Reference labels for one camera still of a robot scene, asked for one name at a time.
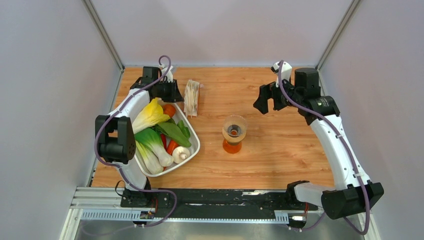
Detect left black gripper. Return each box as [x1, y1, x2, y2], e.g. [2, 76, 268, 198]
[154, 79, 185, 104]

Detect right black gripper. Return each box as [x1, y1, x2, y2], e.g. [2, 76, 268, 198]
[253, 74, 303, 114]

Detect wooden dripper ring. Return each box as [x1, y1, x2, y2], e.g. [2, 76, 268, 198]
[222, 130, 248, 144]

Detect orange glass carafe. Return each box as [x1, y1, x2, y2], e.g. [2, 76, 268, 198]
[222, 139, 242, 154]

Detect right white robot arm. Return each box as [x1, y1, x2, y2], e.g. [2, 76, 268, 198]
[253, 62, 384, 220]

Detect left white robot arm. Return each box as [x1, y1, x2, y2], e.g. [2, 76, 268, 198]
[94, 64, 183, 207]

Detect orange tomato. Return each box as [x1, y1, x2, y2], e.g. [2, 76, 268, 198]
[162, 104, 177, 118]

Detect white vegetable tray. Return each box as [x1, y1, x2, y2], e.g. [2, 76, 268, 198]
[133, 102, 200, 178]

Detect yellow napa cabbage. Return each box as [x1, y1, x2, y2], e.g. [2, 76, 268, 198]
[132, 97, 171, 134]

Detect green leafy vegetable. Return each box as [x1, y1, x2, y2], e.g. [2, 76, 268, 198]
[154, 118, 192, 148]

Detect red chili pepper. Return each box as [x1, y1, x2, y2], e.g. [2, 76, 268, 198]
[160, 133, 168, 149]

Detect green bok choy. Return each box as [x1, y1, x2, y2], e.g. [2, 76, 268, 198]
[134, 128, 174, 167]

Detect orange carrot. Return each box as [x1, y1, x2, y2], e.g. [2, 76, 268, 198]
[166, 140, 179, 155]

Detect white mushroom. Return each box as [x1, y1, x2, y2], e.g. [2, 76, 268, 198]
[172, 146, 191, 164]

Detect pale bok choy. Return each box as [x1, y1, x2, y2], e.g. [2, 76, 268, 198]
[135, 141, 164, 175]

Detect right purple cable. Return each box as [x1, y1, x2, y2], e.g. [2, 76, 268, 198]
[277, 59, 372, 236]

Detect purple cable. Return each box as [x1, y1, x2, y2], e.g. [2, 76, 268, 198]
[94, 54, 178, 229]
[277, 59, 372, 236]

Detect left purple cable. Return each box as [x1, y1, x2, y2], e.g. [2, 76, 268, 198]
[94, 54, 178, 229]

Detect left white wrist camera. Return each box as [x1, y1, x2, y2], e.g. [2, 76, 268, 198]
[159, 64, 174, 83]

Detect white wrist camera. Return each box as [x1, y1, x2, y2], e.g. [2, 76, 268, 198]
[270, 60, 293, 88]
[159, 64, 174, 83]

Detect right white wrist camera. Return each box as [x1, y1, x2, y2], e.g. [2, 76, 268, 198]
[270, 60, 293, 88]

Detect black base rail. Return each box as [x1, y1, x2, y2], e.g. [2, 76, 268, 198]
[120, 188, 317, 220]

